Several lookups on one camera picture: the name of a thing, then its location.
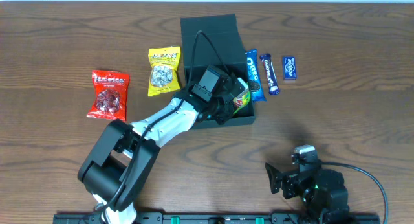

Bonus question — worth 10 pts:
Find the colourful Haribo gummy bag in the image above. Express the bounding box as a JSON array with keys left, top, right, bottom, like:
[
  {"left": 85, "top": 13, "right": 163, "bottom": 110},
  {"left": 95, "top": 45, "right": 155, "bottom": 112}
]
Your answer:
[{"left": 233, "top": 84, "right": 250, "bottom": 115}]

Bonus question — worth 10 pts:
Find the blue Oreo cookie pack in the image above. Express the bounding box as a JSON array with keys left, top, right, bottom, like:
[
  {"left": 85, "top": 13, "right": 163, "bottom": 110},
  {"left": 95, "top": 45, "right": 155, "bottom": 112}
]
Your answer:
[{"left": 245, "top": 49, "right": 267, "bottom": 102}]

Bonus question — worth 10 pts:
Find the black gift box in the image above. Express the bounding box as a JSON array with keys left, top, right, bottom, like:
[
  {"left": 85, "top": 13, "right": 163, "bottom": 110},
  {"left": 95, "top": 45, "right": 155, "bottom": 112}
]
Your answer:
[{"left": 180, "top": 13, "right": 256, "bottom": 130}]

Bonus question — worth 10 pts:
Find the blue Eclipse mint box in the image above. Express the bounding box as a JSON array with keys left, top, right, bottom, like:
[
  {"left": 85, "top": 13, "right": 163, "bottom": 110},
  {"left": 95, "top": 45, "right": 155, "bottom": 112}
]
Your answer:
[{"left": 283, "top": 56, "right": 297, "bottom": 80}]

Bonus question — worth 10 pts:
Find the yellow nuts snack bag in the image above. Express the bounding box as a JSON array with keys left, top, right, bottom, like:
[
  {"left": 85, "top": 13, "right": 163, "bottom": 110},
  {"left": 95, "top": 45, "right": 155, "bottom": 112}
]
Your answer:
[{"left": 147, "top": 46, "right": 181, "bottom": 96}]

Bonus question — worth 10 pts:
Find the red Maltesers bag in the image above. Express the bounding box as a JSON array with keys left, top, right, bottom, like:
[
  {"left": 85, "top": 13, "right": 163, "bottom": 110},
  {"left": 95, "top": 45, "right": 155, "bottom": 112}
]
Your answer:
[{"left": 87, "top": 70, "right": 130, "bottom": 122}]

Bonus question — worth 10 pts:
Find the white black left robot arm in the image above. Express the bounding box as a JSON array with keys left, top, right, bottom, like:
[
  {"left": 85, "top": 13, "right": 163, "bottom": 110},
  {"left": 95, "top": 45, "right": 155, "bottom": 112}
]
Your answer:
[{"left": 78, "top": 65, "right": 249, "bottom": 223}]

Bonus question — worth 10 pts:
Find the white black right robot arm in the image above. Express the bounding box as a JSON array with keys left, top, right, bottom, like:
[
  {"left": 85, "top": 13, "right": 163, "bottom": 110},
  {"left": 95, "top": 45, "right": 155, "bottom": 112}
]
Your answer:
[{"left": 265, "top": 147, "right": 353, "bottom": 223}]

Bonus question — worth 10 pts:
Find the purple Dairy Milk bar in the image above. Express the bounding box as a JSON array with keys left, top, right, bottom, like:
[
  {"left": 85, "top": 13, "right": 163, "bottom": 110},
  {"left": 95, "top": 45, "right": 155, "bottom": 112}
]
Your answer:
[{"left": 259, "top": 54, "right": 280, "bottom": 95}]

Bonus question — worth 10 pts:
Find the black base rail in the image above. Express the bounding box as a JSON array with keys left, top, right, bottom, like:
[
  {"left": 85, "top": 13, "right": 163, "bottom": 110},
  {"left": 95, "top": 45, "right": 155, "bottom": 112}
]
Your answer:
[{"left": 52, "top": 212, "right": 381, "bottom": 224}]

